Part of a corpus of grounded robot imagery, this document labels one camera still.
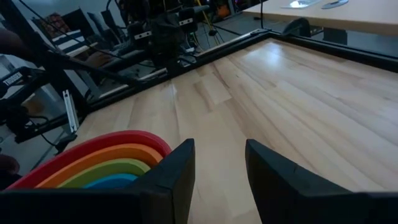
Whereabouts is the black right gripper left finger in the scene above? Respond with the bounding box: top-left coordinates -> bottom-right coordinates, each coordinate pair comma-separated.
0,138 -> 197,224

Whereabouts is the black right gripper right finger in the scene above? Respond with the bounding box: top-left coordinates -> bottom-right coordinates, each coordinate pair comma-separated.
244,138 -> 398,224

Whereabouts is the blue bowl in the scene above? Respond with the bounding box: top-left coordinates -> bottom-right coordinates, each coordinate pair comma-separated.
83,172 -> 139,190

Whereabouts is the green bowl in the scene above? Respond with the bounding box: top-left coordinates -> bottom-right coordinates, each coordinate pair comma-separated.
57,157 -> 152,189

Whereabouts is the orange bowl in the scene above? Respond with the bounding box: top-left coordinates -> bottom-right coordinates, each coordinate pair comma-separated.
35,142 -> 164,189

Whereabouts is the rainbow arch stacking toy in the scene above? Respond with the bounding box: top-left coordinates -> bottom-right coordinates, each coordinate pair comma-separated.
6,129 -> 173,191

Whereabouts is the person's hand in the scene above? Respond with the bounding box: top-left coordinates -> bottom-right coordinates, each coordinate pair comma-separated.
84,50 -> 113,68

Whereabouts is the light wood side table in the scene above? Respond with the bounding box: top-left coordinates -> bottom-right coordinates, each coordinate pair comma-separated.
242,0 -> 398,46

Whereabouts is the black Trossen-labelled device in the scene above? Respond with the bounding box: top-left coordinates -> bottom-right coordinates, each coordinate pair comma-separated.
0,66 -> 41,131

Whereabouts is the silver flat object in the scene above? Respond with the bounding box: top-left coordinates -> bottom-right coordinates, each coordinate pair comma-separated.
280,0 -> 322,9

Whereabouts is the grey flat object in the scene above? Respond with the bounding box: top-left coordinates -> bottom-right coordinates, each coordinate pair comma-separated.
321,0 -> 350,10

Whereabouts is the white frame bracket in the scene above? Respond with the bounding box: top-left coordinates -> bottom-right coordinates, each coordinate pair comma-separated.
62,89 -> 80,134

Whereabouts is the black aluminium table frame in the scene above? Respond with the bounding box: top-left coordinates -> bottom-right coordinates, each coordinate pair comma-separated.
14,27 -> 398,144

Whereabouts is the yellow cable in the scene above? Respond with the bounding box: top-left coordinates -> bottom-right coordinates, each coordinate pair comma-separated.
195,0 -> 217,34

